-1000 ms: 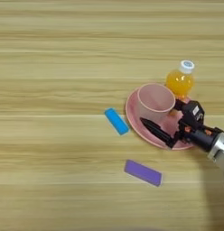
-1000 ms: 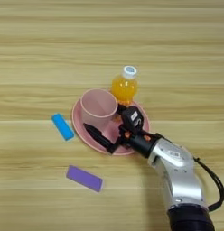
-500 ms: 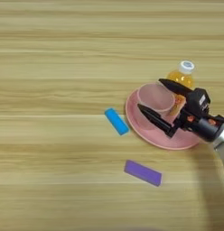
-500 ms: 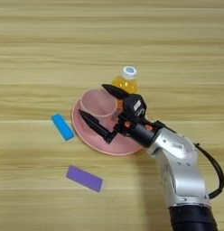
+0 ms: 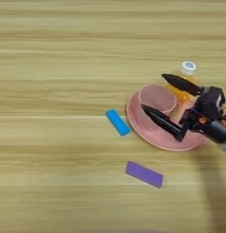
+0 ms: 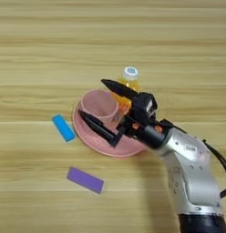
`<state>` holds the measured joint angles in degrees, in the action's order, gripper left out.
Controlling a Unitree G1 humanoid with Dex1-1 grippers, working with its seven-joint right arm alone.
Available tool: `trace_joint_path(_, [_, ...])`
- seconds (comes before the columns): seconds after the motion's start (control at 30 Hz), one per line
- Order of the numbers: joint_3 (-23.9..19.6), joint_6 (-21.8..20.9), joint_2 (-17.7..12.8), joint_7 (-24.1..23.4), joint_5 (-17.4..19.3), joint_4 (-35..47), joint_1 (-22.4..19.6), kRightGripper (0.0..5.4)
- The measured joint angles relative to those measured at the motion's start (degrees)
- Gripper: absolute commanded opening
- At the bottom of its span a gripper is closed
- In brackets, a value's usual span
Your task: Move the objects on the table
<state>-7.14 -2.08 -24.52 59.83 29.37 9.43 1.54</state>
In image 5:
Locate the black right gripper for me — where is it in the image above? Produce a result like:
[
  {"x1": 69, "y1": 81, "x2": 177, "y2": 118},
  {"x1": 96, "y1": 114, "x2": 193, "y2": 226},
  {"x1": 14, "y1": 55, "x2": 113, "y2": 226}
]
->
[{"x1": 141, "y1": 73, "x2": 226, "y2": 145}]

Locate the pink plastic cup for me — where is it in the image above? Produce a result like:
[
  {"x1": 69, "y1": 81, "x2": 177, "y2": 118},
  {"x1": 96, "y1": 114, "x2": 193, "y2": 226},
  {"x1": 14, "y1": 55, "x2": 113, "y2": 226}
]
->
[{"x1": 138, "y1": 84, "x2": 178, "y2": 132}]

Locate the blue rectangular block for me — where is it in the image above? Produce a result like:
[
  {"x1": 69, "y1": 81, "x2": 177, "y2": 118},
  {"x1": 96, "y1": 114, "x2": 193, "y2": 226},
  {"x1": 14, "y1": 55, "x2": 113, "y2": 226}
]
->
[{"x1": 105, "y1": 108, "x2": 132, "y2": 137}]

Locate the purple rectangular block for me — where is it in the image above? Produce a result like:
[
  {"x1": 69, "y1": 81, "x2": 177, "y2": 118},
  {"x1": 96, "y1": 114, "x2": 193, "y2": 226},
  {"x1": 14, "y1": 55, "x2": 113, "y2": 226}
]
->
[{"x1": 125, "y1": 160, "x2": 165, "y2": 189}]

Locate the orange juice bottle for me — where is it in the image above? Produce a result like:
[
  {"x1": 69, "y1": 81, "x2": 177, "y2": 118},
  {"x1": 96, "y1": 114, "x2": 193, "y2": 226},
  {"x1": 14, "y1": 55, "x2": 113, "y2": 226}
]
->
[{"x1": 165, "y1": 60, "x2": 201, "y2": 104}]

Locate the pink round plate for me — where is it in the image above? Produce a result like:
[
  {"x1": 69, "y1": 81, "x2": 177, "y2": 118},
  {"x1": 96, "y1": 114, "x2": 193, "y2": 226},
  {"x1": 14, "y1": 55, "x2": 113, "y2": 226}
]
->
[{"x1": 126, "y1": 89, "x2": 210, "y2": 152}]

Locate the small black box white label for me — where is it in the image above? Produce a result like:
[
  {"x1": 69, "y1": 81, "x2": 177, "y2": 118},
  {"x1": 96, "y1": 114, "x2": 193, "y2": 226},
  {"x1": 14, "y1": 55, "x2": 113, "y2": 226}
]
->
[{"x1": 196, "y1": 86, "x2": 226, "y2": 121}]

